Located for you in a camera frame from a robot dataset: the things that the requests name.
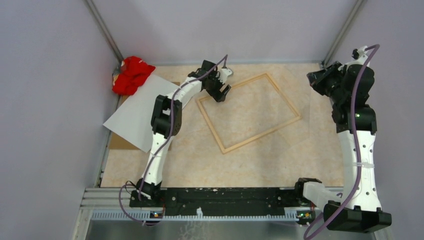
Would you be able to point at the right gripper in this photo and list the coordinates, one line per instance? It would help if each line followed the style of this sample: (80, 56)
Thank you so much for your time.
(316, 79)

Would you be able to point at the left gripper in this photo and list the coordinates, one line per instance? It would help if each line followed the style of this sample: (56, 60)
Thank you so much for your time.
(217, 95)

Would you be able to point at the wooden picture frame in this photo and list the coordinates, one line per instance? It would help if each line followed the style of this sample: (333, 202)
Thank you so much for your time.
(216, 117)

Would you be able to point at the printed photo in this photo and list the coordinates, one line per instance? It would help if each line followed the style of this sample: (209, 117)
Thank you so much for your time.
(139, 112)

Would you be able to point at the brown backing board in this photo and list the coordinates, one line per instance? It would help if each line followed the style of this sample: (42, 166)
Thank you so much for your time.
(122, 142)

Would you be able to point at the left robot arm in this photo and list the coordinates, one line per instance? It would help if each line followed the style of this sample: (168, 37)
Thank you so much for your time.
(166, 120)

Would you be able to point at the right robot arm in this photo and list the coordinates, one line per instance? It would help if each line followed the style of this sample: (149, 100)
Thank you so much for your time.
(358, 208)

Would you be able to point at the red cloth doll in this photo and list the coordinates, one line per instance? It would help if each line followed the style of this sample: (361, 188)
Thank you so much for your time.
(131, 74)

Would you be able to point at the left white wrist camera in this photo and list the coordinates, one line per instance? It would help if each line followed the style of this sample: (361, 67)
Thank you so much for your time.
(224, 74)

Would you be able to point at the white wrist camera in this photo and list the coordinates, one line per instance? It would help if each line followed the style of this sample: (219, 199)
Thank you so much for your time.
(224, 74)
(359, 56)

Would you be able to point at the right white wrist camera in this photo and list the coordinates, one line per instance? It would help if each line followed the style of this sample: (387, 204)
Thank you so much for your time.
(359, 56)

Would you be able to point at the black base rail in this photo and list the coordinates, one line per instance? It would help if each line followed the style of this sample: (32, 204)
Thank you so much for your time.
(223, 201)

